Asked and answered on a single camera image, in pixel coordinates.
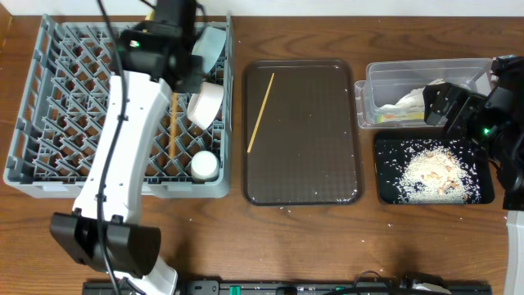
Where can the dark brown serving tray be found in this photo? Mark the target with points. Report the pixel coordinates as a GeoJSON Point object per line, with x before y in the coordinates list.
{"type": "Point", "coordinates": [306, 151]}

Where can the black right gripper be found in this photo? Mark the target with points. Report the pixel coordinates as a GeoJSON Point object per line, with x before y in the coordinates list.
{"type": "Point", "coordinates": [469, 103]}

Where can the white paper cup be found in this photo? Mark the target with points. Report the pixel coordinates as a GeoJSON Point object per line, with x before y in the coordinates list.
{"type": "Point", "coordinates": [204, 167]}

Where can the light blue bowl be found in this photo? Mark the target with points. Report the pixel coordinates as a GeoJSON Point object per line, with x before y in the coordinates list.
{"type": "Point", "coordinates": [209, 47]}

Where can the green yellow snack wrapper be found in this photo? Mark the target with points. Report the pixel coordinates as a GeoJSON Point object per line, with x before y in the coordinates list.
{"type": "Point", "coordinates": [398, 117]}

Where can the spilled rice food waste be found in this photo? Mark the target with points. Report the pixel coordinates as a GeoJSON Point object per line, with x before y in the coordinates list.
{"type": "Point", "coordinates": [438, 174]}

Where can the yellow round plate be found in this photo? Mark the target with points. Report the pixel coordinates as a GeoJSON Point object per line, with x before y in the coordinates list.
{"type": "Point", "coordinates": [150, 15]}

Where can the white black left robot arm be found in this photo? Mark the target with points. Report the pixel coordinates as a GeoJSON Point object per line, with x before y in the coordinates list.
{"type": "Point", "coordinates": [150, 62]}

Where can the white tissue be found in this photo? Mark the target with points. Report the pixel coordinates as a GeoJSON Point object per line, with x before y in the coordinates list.
{"type": "Point", "coordinates": [412, 101]}

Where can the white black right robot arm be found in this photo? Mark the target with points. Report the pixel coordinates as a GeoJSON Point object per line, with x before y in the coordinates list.
{"type": "Point", "coordinates": [504, 147]}

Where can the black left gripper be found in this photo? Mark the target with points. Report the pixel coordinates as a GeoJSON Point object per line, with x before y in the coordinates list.
{"type": "Point", "coordinates": [190, 82]}

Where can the black rectangular bin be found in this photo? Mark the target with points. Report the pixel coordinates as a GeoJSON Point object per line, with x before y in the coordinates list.
{"type": "Point", "coordinates": [389, 164]}

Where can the grey plastic dish rack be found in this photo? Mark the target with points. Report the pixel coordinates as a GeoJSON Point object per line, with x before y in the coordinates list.
{"type": "Point", "coordinates": [63, 109]}

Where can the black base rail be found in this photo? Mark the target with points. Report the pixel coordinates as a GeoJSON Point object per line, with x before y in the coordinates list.
{"type": "Point", "coordinates": [366, 283]}

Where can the clear plastic container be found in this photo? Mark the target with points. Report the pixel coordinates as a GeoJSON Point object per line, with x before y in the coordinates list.
{"type": "Point", "coordinates": [387, 82]}

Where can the pink bowl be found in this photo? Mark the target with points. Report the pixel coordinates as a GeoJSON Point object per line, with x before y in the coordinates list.
{"type": "Point", "coordinates": [204, 106]}

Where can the wooden chopstick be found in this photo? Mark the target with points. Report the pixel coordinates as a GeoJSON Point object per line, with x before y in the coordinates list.
{"type": "Point", "coordinates": [260, 114]}
{"type": "Point", "coordinates": [173, 126]}

